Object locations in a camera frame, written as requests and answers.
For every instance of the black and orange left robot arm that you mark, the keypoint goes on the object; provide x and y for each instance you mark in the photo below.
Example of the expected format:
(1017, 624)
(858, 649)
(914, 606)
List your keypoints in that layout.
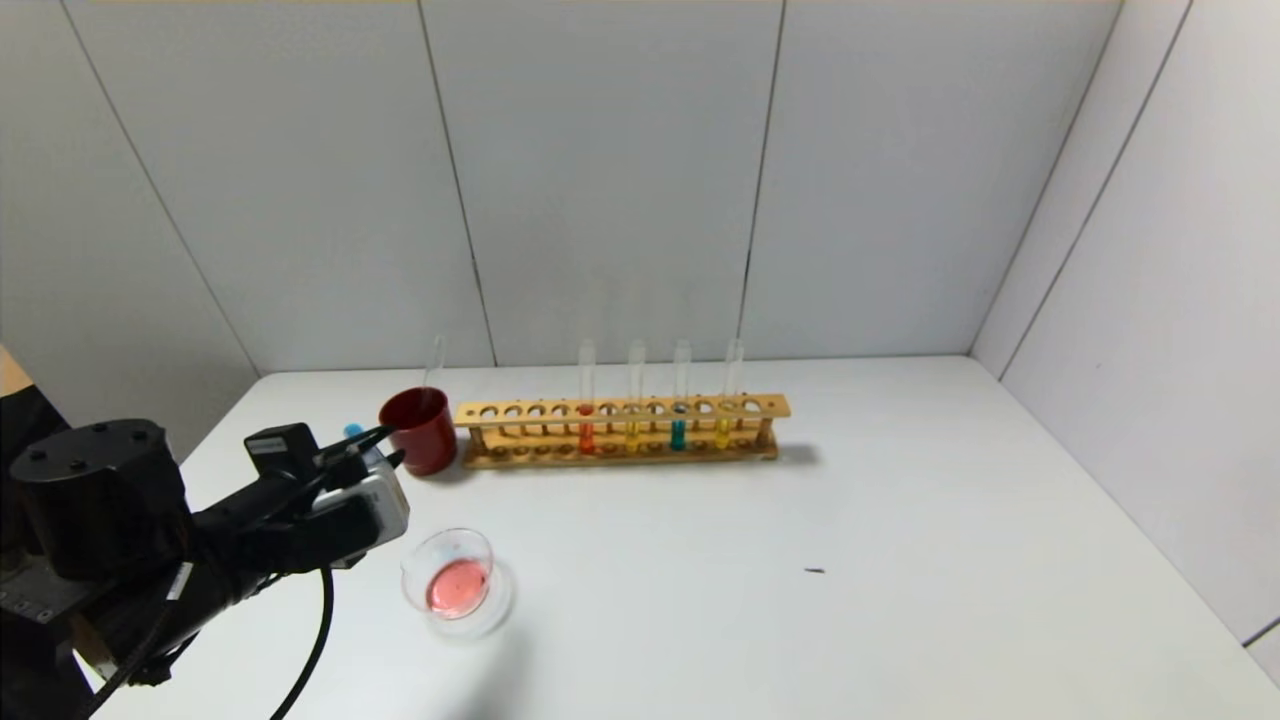
(100, 500)

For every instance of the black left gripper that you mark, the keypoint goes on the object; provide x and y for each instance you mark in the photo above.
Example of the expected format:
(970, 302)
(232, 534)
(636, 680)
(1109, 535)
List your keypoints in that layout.
(352, 464)

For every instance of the wooden test tube rack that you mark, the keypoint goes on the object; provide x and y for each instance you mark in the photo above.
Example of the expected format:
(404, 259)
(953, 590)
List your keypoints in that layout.
(775, 407)

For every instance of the dark red cup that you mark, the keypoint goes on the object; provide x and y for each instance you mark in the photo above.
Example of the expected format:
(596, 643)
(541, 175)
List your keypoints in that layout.
(418, 435)

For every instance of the red pigment test tube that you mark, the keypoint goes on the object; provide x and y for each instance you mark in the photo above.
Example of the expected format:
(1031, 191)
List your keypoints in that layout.
(585, 437)

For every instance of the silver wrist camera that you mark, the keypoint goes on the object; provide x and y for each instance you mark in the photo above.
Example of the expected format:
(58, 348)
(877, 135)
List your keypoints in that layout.
(395, 505)

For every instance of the blue pigment test tube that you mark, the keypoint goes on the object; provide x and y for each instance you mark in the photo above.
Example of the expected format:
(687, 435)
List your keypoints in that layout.
(678, 435)
(353, 432)

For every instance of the orange-red pigment test tube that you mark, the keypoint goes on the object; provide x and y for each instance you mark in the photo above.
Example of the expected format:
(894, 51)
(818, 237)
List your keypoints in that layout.
(435, 365)

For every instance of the clear glass beaker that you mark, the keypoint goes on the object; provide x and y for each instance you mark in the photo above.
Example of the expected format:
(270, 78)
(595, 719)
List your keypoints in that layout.
(455, 590)

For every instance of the yellow pigment test tube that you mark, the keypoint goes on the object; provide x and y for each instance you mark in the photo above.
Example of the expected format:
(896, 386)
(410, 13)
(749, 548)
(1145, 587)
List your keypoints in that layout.
(631, 435)
(722, 433)

